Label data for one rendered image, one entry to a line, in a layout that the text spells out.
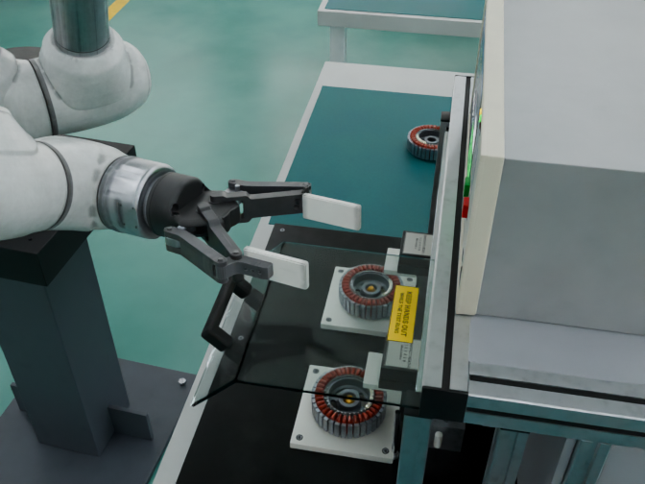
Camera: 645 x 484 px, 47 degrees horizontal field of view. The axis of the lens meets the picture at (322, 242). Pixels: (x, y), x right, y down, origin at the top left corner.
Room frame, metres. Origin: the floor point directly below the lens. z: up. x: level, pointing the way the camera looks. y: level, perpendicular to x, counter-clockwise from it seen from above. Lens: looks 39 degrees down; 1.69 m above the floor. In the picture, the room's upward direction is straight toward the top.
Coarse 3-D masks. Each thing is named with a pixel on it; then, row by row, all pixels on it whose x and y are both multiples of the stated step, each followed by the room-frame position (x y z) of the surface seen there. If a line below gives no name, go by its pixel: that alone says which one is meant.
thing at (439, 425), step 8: (432, 424) 0.65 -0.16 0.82; (440, 424) 0.65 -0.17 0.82; (448, 424) 0.65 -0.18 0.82; (456, 424) 0.65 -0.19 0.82; (464, 424) 0.65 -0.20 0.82; (432, 432) 0.65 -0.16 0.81; (448, 432) 0.64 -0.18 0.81; (456, 432) 0.64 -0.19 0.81; (464, 432) 0.64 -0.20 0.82; (432, 440) 0.65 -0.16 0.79; (448, 440) 0.64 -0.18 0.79; (456, 440) 0.64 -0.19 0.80; (440, 448) 0.65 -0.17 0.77; (448, 448) 0.64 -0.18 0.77; (456, 448) 0.64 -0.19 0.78
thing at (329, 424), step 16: (320, 400) 0.70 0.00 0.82; (336, 400) 0.71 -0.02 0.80; (320, 416) 0.67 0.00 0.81; (336, 416) 0.67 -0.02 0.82; (352, 416) 0.67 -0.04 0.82; (368, 416) 0.67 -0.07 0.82; (384, 416) 0.69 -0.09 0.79; (336, 432) 0.66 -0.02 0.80; (352, 432) 0.66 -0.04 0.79; (368, 432) 0.66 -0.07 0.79
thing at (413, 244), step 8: (408, 232) 0.96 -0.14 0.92; (416, 232) 0.96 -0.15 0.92; (408, 240) 0.94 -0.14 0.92; (416, 240) 0.94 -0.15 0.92; (424, 240) 0.94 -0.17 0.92; (400, 248) 0.92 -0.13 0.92; (408, 248) 0.92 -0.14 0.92; (416, 248) 0.92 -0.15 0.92; (424, 248) 0.92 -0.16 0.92; (416, 256) 0.90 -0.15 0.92; (424, 256) 0.90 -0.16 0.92
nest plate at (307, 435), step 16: (304, 400) 0.72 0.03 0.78; (304, 416) 0.70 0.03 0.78; (304, 432) 0.67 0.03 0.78; (320, 432) 0.67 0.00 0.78; (384, 432) 0.67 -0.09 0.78; (304, 448) 0.64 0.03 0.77; (320, 448) 0.64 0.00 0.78; (336, 448) 0.64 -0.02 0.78; (352, 448) 0.64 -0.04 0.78; (368, 448) 0.64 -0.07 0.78; (384, 448) 0.64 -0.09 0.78
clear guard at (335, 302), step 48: (288, 288) 0.67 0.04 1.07; (336, 288) 0.67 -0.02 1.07; (384, 288) 0.67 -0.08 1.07; (240, 336) 0.61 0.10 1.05; (288, 336) 0.59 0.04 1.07; (336, 336) 0.59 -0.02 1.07; (384, 336) 0.59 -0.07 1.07; (288, 384) 0.52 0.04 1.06; (336, 384) 0.52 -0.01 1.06; (384, 384) 0.52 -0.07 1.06
